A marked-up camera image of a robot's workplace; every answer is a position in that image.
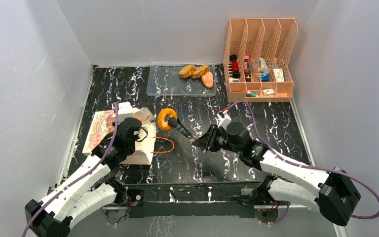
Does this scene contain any orange desk file organizer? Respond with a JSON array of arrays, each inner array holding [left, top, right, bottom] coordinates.
[[223, 18, 298, 103]]

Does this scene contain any round brown fake bread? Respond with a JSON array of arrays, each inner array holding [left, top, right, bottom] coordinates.
[[178, 65, 196, 79]]

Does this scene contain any orange fake bagel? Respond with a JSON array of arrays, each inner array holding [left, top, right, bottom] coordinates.
[[157, 108, 178, 131]]

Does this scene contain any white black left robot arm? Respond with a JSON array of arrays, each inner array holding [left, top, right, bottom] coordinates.
[[22, 118, 142, 237]]

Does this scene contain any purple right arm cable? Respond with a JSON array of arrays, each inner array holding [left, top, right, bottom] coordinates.
[[222, 100, 379, 226]]

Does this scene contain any pink red bottle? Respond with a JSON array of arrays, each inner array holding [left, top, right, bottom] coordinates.
[[243, 55, 251, 82]]

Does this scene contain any blue clear tape dispenser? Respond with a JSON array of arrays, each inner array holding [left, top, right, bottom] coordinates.
[[258, 57, 269, 82]]

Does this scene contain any clear plastic tray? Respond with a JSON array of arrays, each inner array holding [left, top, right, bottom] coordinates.
[[146, 65, 217, 97]]

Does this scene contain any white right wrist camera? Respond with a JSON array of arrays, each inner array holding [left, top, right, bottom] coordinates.
[[217, 109, 232, 129]]

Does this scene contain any red black dumbbell toy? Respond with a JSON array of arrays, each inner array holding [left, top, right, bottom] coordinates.
[[229, 54, 240, 79]]

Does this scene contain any printed white paper bag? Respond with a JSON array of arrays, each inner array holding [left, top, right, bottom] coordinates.
[[82, 107, 176, 165]]

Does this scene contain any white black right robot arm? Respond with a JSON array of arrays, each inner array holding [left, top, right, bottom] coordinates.
[[160, 116, 361, 226]]

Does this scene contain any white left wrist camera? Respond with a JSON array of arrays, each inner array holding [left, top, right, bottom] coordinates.
[[117, 102, 140, 123]]

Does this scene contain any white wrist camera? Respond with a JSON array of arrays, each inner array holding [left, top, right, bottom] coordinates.
[[217, 109, 232, 129], [117, 102, 140, 123]]

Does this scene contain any green white tube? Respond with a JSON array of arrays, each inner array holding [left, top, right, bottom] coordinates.
[[246, 90, 260, 98]]

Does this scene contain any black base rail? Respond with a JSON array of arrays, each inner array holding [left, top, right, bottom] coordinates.
[[124, 181, 290, 219]]

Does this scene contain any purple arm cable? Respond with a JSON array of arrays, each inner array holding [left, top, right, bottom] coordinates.
[[21, 102, 120, 237], [222, 100, 379, 226]]

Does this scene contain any yellow fake bread slice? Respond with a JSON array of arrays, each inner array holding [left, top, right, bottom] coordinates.
[[191, 64, 210, 79]]

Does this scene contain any oval brown fake bread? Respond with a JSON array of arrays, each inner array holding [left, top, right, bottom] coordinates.
[[201, 72, 214, 88]]

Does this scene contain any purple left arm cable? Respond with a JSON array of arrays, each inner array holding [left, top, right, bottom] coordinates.
[[21, 102, 120, 237]]

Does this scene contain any small white card box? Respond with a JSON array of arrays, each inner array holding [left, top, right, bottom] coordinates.
[[263, 88, 275, 96]]

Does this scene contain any aluminium frame rail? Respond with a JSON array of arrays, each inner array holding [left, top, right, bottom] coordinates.
[[39, 185, 347, 237]]

